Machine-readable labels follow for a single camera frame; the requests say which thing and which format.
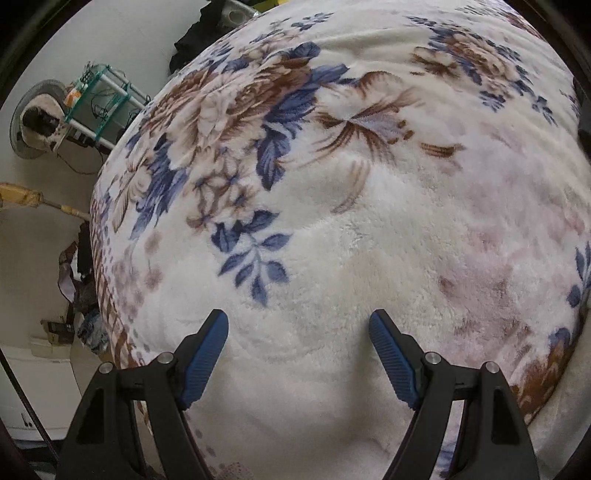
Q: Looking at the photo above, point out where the round grey fan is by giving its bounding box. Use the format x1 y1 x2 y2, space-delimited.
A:
10 79 70 160

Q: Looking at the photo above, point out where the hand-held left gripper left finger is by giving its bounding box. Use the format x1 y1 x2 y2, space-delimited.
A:
56 309 230 480

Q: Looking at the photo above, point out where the pile of clutter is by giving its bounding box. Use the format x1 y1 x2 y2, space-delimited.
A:
41 222 112 356

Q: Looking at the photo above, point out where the yellow handled tool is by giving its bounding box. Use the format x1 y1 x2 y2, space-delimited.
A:
0 183 91 220

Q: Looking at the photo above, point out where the dark cloth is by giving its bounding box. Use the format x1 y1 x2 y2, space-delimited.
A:
168 0 259 75

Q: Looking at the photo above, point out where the floral fleece blanket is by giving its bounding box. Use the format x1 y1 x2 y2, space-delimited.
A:
90 0 591 480

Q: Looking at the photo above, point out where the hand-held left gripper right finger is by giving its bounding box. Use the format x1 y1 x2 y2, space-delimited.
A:
368 309 542 480

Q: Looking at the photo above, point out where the green frame rack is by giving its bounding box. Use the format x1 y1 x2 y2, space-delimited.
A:
59 64 151 151

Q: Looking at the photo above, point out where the black cable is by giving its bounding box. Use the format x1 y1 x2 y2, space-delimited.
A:
0 348 61 462

